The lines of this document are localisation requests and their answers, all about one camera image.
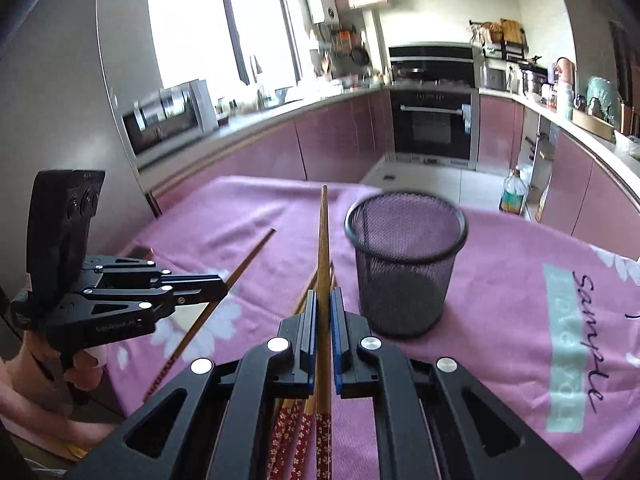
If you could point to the black range hood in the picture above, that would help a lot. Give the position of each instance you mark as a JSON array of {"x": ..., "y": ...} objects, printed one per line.
[{"x": 434, "y": 63}]

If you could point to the person's left hand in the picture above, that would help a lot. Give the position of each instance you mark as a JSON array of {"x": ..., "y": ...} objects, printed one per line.
[{"x": 35, "y": 391}]

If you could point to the black built-in oven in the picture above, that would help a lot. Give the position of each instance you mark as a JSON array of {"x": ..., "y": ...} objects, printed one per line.
[{"x": 437, "y": 126}]

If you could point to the pink base cabinets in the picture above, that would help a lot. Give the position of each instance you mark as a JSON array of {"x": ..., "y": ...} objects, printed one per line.
[{"x": 592, "y": 193}]

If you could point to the white water heater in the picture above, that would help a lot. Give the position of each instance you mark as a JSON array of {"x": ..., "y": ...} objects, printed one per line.
[{"x": 323, "y": 12}]

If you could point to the pink floral tablecloth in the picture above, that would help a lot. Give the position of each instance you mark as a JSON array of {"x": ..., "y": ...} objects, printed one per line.
[{"x": 548, "y": 323}]

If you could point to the white microwave oven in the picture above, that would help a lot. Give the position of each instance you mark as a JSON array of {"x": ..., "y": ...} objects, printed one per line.
[{"x": 168, "y": 120}]

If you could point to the black wall rack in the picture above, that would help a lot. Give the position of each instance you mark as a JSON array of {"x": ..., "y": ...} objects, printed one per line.
[{"x": 504, "y": 40}]

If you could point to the black mesh cup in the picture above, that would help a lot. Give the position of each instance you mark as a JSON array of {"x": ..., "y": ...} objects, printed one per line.
[{"x": 406, "y": 244}]

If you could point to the lone wooden chopstick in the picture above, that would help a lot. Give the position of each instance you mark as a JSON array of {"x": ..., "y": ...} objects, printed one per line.
[{"x": 204, "y": 316}]

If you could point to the pink thermos jug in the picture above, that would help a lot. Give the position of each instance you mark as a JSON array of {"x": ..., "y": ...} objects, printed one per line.
[{"x": 564, "y": 71}]

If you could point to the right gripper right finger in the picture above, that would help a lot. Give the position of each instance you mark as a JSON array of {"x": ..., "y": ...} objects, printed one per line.
[{"x": 434, "y": 420}]

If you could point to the kitchen window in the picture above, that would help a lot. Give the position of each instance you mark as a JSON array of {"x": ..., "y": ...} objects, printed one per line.
[{"x": 230, "y": 44}]

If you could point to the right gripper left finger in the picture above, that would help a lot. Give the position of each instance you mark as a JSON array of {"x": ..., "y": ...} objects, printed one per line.
[{"x": 212, "y": 421}]

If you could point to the oil bottle on floor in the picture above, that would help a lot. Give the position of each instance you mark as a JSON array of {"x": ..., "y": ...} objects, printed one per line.
[{"x": 513, "y": 195}]

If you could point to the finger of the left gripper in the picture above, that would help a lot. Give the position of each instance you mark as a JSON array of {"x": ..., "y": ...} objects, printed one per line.
[
  {"x": 109, "y": 270},
  {"x": 157, "y": 298}
]

